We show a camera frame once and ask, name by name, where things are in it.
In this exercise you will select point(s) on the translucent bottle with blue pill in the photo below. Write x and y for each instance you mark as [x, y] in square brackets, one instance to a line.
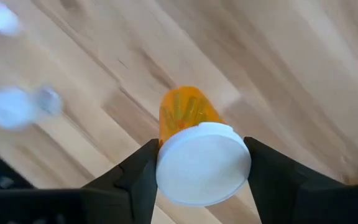
[11, 107]

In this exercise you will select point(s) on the large orange bottle white cap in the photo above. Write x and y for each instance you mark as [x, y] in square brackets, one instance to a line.
[202, 168]

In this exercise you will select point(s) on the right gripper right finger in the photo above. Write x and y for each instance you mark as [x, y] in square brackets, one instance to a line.
[306, 205]

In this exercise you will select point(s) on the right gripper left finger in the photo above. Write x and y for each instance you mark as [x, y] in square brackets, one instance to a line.
[73, 208]

